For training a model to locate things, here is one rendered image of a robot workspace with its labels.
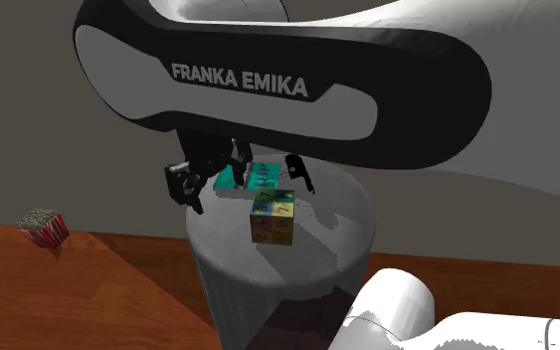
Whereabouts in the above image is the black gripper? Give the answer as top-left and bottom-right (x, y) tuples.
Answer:
(163, 129), (316, 216)

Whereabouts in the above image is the teal flat box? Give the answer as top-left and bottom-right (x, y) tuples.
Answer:
(213, 162), (283, 200)

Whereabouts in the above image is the multicoloured number cube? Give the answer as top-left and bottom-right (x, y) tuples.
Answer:
(250, 187), (296, 247)

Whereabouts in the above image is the round grey side table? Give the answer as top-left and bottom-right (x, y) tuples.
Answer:
(185, 162), (378, 350)

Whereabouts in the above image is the red striped popcorn box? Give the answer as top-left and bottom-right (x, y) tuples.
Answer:
(14, 207), (72, 250)

